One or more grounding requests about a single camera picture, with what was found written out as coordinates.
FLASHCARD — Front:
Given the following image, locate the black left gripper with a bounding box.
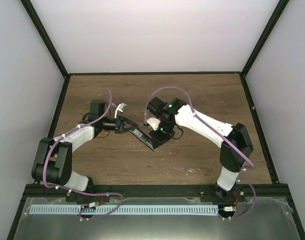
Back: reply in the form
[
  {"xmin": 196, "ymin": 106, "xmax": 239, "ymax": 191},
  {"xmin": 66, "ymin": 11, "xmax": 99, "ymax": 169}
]
[{"xmin": 100, "ymin": 115, "xmax": 138, "ymax": 134}]

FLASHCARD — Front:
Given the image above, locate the black remote control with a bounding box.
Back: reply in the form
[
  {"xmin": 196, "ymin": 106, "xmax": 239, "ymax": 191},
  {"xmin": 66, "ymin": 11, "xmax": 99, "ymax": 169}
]
[{"xmin": 132, "ymin": 127, "xmax": 158, "ymax": 151}]

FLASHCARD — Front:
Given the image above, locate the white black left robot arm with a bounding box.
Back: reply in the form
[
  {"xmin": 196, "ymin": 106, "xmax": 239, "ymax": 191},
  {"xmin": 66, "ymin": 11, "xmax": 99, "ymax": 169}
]
[{"xmin": 31, "ymin": 99, "xmax": 138, "ymax": 202}]

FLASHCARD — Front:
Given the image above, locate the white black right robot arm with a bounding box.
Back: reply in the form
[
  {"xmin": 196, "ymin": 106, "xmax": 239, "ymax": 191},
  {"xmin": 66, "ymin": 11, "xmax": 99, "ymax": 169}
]
[{"xmin": 145, "ymin": 97, "xmax": 254, "ymax": 202}]

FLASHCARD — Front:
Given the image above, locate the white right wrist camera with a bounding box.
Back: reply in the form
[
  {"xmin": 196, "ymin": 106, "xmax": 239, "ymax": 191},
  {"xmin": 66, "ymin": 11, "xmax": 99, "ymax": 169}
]
[{"xmin": 144, "ymin": 117, "xmax": 161, "ymax": 131}]

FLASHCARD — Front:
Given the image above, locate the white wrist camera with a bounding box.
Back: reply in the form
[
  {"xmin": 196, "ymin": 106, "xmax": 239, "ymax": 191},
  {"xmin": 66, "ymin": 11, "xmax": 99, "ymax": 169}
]
[
  {"xmin": 144, "ymin": 117, "xmax": 161, "ymax": 131},
  {"xmin": 114, "ymin": 102, "xmax": 127, "ymax": 119}
]

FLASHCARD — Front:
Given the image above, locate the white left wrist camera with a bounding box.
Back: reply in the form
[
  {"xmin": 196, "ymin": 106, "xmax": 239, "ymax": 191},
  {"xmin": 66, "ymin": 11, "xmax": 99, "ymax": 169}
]
[{"xmin": 114, "ymin": 102, "xmax": 127, "ymax": 119}]

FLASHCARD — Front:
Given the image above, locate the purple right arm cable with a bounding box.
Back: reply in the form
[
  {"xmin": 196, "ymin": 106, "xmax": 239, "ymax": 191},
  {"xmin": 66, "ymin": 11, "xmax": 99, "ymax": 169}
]
[{"xmin": 144, "ymin": 85, "xmax": 257, "ymax": 221}]

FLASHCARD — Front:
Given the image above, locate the black enclosure frame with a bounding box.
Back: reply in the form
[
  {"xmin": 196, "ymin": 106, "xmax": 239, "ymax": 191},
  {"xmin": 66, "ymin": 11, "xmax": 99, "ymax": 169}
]
[{"xmin": 19, "ymin": 0, "xmax": 305, "ymax": 239}]

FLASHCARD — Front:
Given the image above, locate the light blue slotted cable duct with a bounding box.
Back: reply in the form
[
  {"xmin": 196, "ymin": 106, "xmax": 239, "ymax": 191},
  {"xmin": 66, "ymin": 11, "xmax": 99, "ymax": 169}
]
[{"xmin": 29, "ymin": 204, "xmax": 219, "ymax": 216}]

